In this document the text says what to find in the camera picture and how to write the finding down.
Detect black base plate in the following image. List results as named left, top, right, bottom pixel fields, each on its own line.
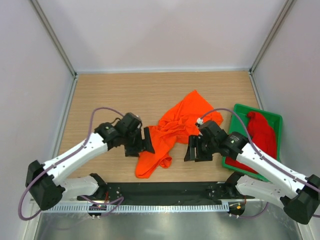
left=87, top=181, right=244, bottom=206

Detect white slotted cable duct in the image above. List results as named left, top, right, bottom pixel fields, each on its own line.
left=44, top=202, right=230, bottom=214

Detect right aluminium frame post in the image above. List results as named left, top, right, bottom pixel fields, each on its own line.
left=249, top=0, right=297, bottom=75

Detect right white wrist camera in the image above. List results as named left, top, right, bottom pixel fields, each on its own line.
left=195, top=117, right=204, bottom=127

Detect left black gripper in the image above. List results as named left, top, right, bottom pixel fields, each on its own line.
left=122, top=126, right=155, bottom=157

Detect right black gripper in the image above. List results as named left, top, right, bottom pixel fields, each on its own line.
left=184, top=134, right=218, bottom=162

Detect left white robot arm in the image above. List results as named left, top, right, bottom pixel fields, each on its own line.
left=25, top=112, right=155, bottom=211

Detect aluminium frame post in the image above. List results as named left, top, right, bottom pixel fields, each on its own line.
left=29, top=0, right=77, bottom=78
left=249, top=0, right=297, bottom=75

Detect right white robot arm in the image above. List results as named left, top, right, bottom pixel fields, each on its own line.
left=184, top=118, right=320, bottom=225

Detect orange t shirt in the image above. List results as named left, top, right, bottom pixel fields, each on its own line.
left=135, top=90, right=213, bottom=179

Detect red t shirt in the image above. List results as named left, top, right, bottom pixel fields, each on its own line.
left=222, top=104, right=283, bottom=180

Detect green plastic bin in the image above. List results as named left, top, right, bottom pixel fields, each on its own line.
left=221, top=103, right=284, bottom=182

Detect left aluminium frame post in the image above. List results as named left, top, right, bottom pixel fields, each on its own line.
left=29, top=0, right=77, bottom=78

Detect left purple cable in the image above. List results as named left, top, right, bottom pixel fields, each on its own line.
left=18, top=107, right=125, bottom=221

